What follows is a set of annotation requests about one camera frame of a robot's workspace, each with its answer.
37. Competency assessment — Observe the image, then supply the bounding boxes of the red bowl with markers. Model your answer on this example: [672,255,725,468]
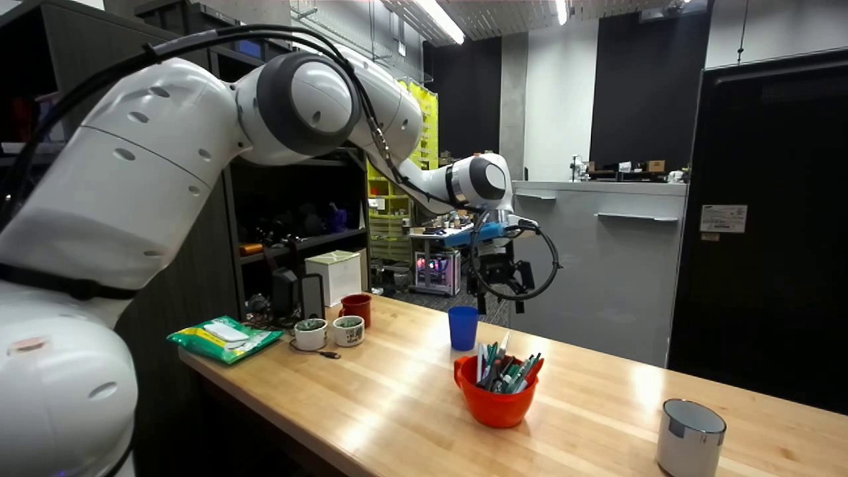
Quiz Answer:
[451,353,543,431]

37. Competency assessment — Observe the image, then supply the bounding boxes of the white cardboard box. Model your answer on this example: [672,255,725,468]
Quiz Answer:
[301,249,365,313]

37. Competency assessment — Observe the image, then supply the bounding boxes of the blue plastic cup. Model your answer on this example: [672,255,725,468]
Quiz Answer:
[444,304,483,353]

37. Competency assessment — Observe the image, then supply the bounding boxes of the white metal can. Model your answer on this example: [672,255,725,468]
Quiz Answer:
[655,395,728,477]

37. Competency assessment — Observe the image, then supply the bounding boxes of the green wipes package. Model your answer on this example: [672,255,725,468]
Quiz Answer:
[166,314,287,369]

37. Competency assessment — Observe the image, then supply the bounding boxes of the tall black cabinet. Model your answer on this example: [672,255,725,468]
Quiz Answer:
[668,47,848,418]

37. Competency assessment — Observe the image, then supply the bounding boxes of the black speaker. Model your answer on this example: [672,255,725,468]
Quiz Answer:
[268,268,304,326]
[299,272,329,321]

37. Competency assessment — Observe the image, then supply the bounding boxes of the red cup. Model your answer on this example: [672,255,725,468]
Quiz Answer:
[340,291,374,332]

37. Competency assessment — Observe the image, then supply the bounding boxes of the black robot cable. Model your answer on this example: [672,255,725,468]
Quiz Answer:
[0,24,565,304]

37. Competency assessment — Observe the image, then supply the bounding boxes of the white cabinet label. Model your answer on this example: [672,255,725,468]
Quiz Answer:
[696,200,751,236]

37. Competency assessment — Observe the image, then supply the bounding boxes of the teal marker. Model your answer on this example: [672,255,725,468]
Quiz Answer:
[515,350,543,395]

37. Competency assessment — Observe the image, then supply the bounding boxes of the black shelving unit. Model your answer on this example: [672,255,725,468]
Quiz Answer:
[0,0,370,326]

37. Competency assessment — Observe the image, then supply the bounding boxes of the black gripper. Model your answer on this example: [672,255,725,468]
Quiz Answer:
[470,236,539,317]

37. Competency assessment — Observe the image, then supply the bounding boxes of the yellow storage bins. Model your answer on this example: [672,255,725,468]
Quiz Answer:
[362,80,442,268]

